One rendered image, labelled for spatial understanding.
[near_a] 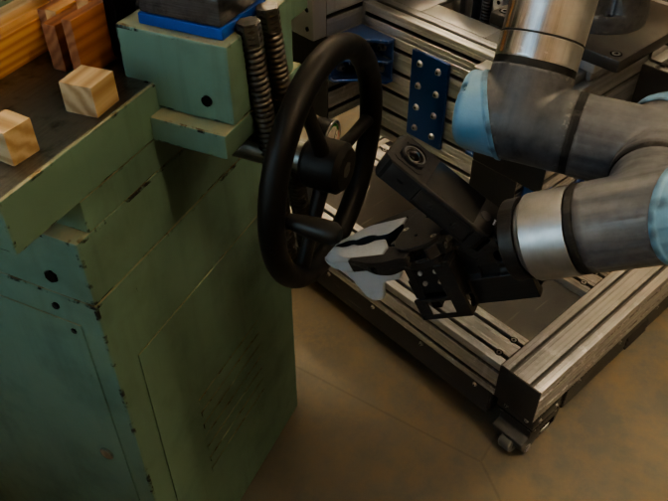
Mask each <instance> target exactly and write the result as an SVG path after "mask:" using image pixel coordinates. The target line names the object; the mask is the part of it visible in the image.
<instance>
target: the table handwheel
mask: <svg viewBox="0 0 668 501"><path fill-rule="evenodd" d="M345 60H350V61H351V63H352V64H353V66H354V68H355V71H356V74H357V78H358V83H359V93H360V118H359V119H358V120H357V121H356V123H355V124H354V125H353V126H352V127H351V128H350V130H349V131H348V132H347V133H346V134H345V135H344V136H343V137H342V138H341V139H340V140H338V139H334V138H330V137H326V136H324V134H323V132H322V129H321V127H320V125H319V122H318V119H317V116H316V113H315V110H314V107H313V102H314V100H315V97H316V95H317V94H318V92H319V91H320V89H321V87H322V86H323V84H324V82H325V81H326V79H327V78H328V76H329V75H330V74H331V72H332V71H333V70H334V69H335V68H336V67H337V66H338V65H339V64H340V63H341V62H343V61H345ZM382 109H383V90H382V79H381V73H380V68H379V64H378V60H377V57H376V55H375V53H374V51H373V49H372V47H371V46H370V44H369V43H368V42H367V41H366V40H365V39H364V38H362V37H361V36H359V35H357V34H354V33H350V32H344V33H338V34H335V35H333V36H330V37H328V38H327V39H325V40H324V41H322V42H321V43H320V44H319V45H318V46H317V47H316V48H315V49H314V50H313V51H312V52H311V53H310V54H309V55H308V56H307V58H306V59H305V60H304V62H303V63H302V65H301V66H300V68H299V69H298V71H297V72H296V74H295V76H294V77H293V79H292V81H291V83H290V85H289V87H288V89H287V91H286V93H285V95H284V97H283V100H282V102H281V104H280V107H279V110H278V112H277V115H276V118H275V120H274V123H273V126H272V130H271V133H270V136H269V139H268V142H267V146H266V150H265V154H264V157H263V156H261V155H260V154H261V153H262V152H261V151H260V150H259V149H258V148H259V145H258V144H257V142H258V140H257V135H256V132H255V133H254V134H253V135H252V136H251V137H250V138H249V139H248V140H247V141H246V142H245V143H244V144H243V145H242V146H241V147H240V148H239V149H238V150H237V151H236V152H235V153H234V154H233V155H232V156H236V157H239V158H243V159H246V160H249V161H253V162H257V163H261V162H263V164H262V163H261V164H262V169H261V175H260V181H259V189H258V199H257V234H258V242H259V248H260V252H261V256H262V259H263V262H264V265H265V267H266V269H267V271H268V272H269V274H270V275H271V276H272V278H273V279H274V280H275V281H276V282H278V283H279V284H281V285H283V286H285V287H288V288H302V287H305V286H307V285H309V284H311V283H313V282H315V281H316V280H317V279H318V278H320V277H321V276H322V275H323V274H324V273H325V272H326V271H327V270H328V269H329V267H330V265H329V264H328V263H327V262H326V260H325V256H326V255H327V254H328V253H329V252H330V251H331V250H332V249H333V248H334V247H335V246H336V245H334V246H328V245H324V244H319V245H318V247H317V248H316V249H315V244H316V242H315V241H313V240H310V239H308V238H306V237H303V238H302V242H301V246H300V250H299V254H298V258H297V262H296V263H294V262H293V261H292V259H291V257H290V255H289V252H288V248H287V242H286V232H285V212H286V200H287V191H288V185H289V179H290V173H291V172H294V173H297V174H298V177H299V179H300V182H301V184H302V185H303V186H305V187H309V188H312V189H313V191H312V196H311V201H310V206H309V211H308V216H312V217H318V218H322V215H323V211H324V207H325V203H326V200H327V196H328V193H330V194H334V195H337V194H339V193H341V192H342V191H344V190H345V192H344V195H343V197H342V200H341V203H340V205H339V208H338V210H337V212H336V215H335V217H334V219H333V222H336V223H338V224H339V225H340V226H341V228H342V229H343V237H342V240H344V239H346V238H348V237H349V236H350V234H351V232H352V230H353V228H354V226H355V223H356V221H357V219H358V216H359V214H360V211H361V208H362V205H363V203H364V200H365V197H366V194H367V190H368V187H369V184H370V180H371V177H372V173H373V169H374V164H375V160H376V155H377V150H378V144H379V138H380V131H381V122H382ZM303 126H304V128H305V130H306V133H307V135H308V138H309V139H308V140H307V141H306V142H302V141H299V138H300V135H301V132H302V129H303ZM356 141H357V144H356V149H355V151H354V149H353V147H352V146H353V145H354V144H355V142H356ZM262 159H263V160H262ZM342 240H341V241H342ZM314 249H315V250H314Z"/></svg>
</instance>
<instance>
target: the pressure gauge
mask: <svg viewBox="0 0 668 501"><path fill-rule="evenodd" d="M317 119H318V122H319V125H320V127H321V129H322V132H323V134H324V136H326V137H330V138H334V136H335V139H338V140H340V139H341V123H340V122H339V120H334V119H330V118H325V117H319V118H317ZM337 124H338V125H337ZM336 127H337V130H336ZM335 131H336V134H335Z"/></svg>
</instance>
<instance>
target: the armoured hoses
mask: <svg viewBox="0 0 668 501"><path fill-rule="evenodd" d="M255 12H256V17H254V16H248V17H243V18H240V19H239V20H238V21H237V22H236V30H237V33H238V34H240V35H241V36H242V40H243V46H244V52H245V58H246V61H245V63H246V64H247V65H246V69H247V74H248V80H249V85H250V87H249V90H250V95H251V97H250V100H251V105H252V108H251V110H253V113H252V115H253V116H254V118H253V120H254V125H255V130H256V135H257V140H258V142H257V144H258V145H259V148H258V149H259V150H260V151H261V152H262V153H261V154H260V155H261V156H263V157H264V154H265V150H266V146H267V142H268V139H269V136H270V133H271V130H272V126H273V123H274V120H275V118H276V115H277V112H278V110H279V107H280V104H281V102H282V100H283V97H284V95H285V93H286V91H287V89H288V87H289V85H290V80H289V79H290V77H289V70H288V64H287V59H286V53H285V48H284V47H285V46H284V43H283V42H284V39H283V38H282V37H283V33H282V32H281V31H282V27H281V20H280V13H279V7H278V3H275V2H270V1H266V2H263V3H260V4H257V6H256V7H255ZM261 26H262V27H261ZM263 42H264V46H265V50H264V47H263ZM264 52H266V54H265V53H264ZM265 57H267V59H265ZM266 63H267V65H266ZM267 68H268V70H267ZM288 194H289V200H290V205H291V210H292V214H297V215H307V216H308V211H309V206H310V205H309V199H308V192H307V187H305V186H303V185H302V184H301V182H300V179H299V177H298V174H297V173H294V172H291V173H290V179H289V185H288ZM288 194H287V200H286V212H285V219H286V217H287V216H288V214H289V213H290V206H289V201H288ZM285 232H286V242H287V248H288V252H289V255H290V257H291V259H292V261H293V262H294V263H296V262H297V258H298V254H299V250H300V246H301V242H302V238H303V236H301V235H299V234H296V238H297V243H298V247H299V249H298V250H297V249H296V243H295V236H294V232H293V231H291V230H288V229H285Z"/></svg>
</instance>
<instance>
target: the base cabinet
mask: <svg viewBox="0 0 668 501"><path fill-rule="evenodd" d="M261 169H262V164H261V163H257V162H253V161H249V160H246V159H243V158H239V159H238V160H237V161H236V163H235V164H234V165H233V166H232V167H231V168H230V169H229V170H228V171H227V172H226V173H225V174H224V175H223V176H222V177H221V178H220V179H219V180H218V181H217V182H216V183H215V184H214V185H213V186H212V187H211V188H210V189H209V190H208V191H207V192H206V193H205V194H204V195H203V196H202V197H201V198H200V199H199V201H198V202H197V203H196V204H195V205H194V206H193V207H192V208H191V209H190V210H189V211H188V212H187V213H186V214H185V215H184V216H183V217H182V218H181V219H180V220H179V221H178V222H177V223H176V224H175V225H174V226H173V227H172V228H171V229H170V230H169V231H168V232H167V233H166V234H165V235H164V236H163V237H162V239H161V240H160V241H159V242H158V243H157V244H156V245H155V246H154V247H153V248H152V249H151V250H150V251H149V252H148V253H147V254H146V255H145V256H144V257H143V258H142V259H141V260H140V261H139V262H138V263H137V264H136V265H135V266H134V267H133V268H132V269H131V270H130V271H129V272H128V273H127V274H126V275H125V277H124V278H123V279H122V280H121V281H120V282H119V283H118V284H117V285H116V286H115V287H114V288H113V289H112V290H111V291H110V292H109V293H108V294H107V295H106V296H105V297H104V298H103V299H102V300H101V301H100V302H99V303H98V304H97V305H90V304H88V303H85V302H82V301H80V300H77V299H74V298H71V297H69V296H66V295H63V294H61V293H58V292H55V291H53V290H51V289H48V288H45V287H43V286H40V285H37V284H34V283H32V282H29V281H26V280H24V279H21V278H18V277H15V276H13V275H10V274H7V273H4V272H2V271H0V501H241V499H242V497H243V496H244V494H245V492H246V491H247V489H248V487H249V486H250V484H251V482H252V480H253V478H254V477H255V475H256V473H257V472H258V470H259V468H260V467H261V465H262V463H263V462H264V460H265V458H266V457H267V455H268V453H269V452H270V450H271V448H272V447H273V445H274V443H275V442H276V440H277V438H278V437H279V435H280V433H281V432H282V430H283V428H284V427H285V425H286V423H287V422H288V420H289V418H290V417H291V415H292V413H293V412H294V410H295V408H296V407H297V390H296V372H295V353H294V335H293V316H292V298H291V288H288V287H285V286H283V285H281V284H279V283H278V282H276V281H275V280H274V279H273V278H272V276H271V275H270V274H269V272H268V271H267V269H266V267H265V265H264V262H263V259H262V256H261V252H260V248H259V242H258V234H257V199H258V189H259V181H260V175H261Z"/></svg>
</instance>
